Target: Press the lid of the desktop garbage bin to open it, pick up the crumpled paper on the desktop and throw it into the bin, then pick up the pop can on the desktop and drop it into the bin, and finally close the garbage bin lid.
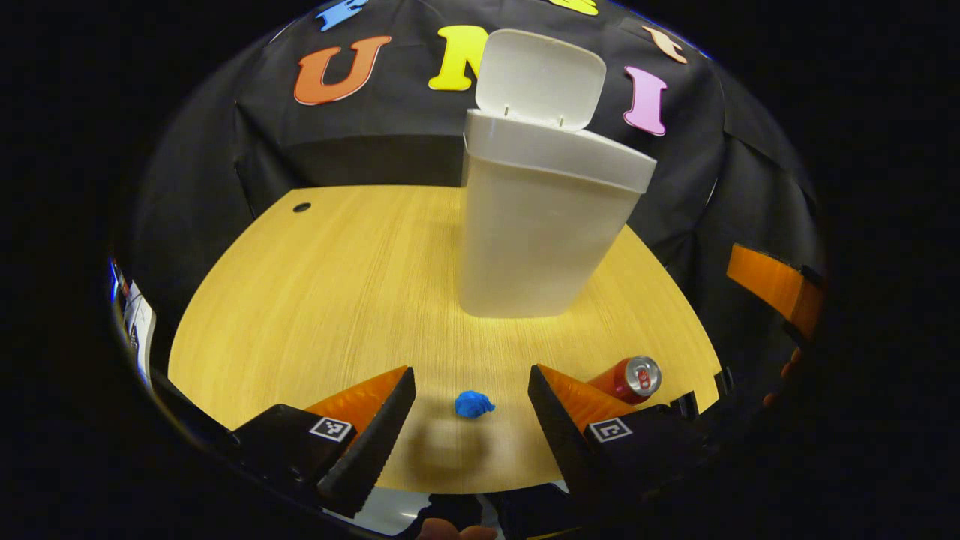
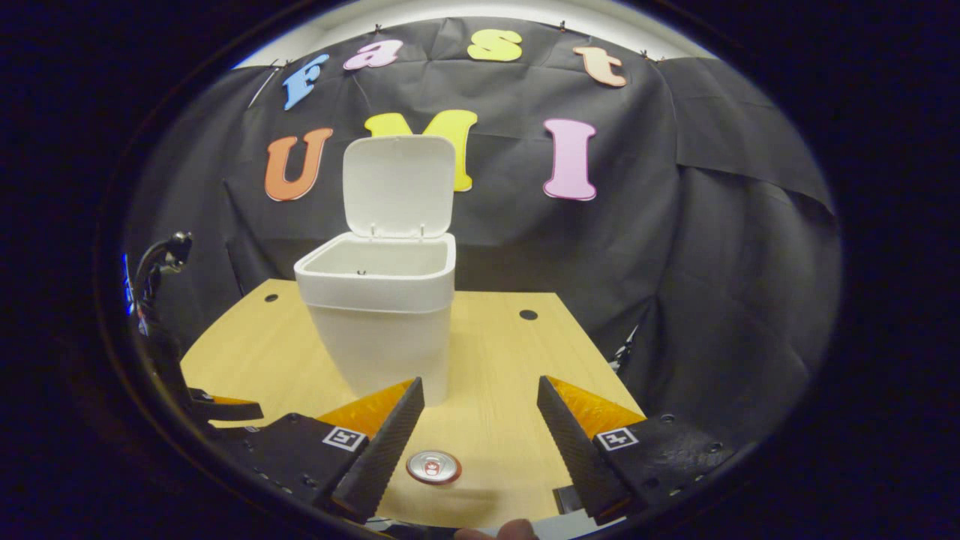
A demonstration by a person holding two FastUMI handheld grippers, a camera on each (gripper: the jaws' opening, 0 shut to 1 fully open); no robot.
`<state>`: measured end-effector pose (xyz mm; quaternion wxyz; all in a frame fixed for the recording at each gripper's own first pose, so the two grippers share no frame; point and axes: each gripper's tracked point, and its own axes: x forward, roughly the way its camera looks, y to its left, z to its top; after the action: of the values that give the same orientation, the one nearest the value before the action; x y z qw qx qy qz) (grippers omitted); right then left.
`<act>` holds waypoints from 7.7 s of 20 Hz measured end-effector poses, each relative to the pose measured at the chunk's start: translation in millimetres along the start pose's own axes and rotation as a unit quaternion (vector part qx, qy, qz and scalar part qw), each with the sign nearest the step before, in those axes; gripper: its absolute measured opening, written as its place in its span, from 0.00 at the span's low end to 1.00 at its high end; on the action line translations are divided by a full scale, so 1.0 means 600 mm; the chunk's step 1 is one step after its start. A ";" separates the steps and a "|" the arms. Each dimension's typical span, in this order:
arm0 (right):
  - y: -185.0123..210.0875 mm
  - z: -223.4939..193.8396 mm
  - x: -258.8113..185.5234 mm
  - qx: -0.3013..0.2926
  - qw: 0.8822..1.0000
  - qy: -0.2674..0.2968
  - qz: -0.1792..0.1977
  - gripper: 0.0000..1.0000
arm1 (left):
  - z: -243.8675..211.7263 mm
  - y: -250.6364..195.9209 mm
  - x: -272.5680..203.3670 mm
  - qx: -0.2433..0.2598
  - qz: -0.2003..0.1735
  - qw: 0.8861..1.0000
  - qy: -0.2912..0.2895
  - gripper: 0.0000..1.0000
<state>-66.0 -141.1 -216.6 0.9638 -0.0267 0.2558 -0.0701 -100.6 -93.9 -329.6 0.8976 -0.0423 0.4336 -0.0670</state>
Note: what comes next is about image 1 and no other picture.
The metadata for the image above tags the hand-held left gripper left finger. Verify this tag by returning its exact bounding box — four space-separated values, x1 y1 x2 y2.
232 365 417 520

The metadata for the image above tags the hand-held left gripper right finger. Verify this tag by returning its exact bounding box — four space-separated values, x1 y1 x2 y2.
527 364 710 518

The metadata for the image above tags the red pop can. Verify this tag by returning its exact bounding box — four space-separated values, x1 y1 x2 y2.
585 355 663 406

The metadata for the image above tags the blue paper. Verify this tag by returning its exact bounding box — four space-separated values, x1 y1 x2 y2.
454 389 497 419

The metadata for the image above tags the white desktop garbage bin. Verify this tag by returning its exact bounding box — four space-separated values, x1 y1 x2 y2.
457 28 658 320

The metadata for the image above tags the black backdrop cloth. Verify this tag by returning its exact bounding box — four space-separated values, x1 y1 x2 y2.
112 0 826 376

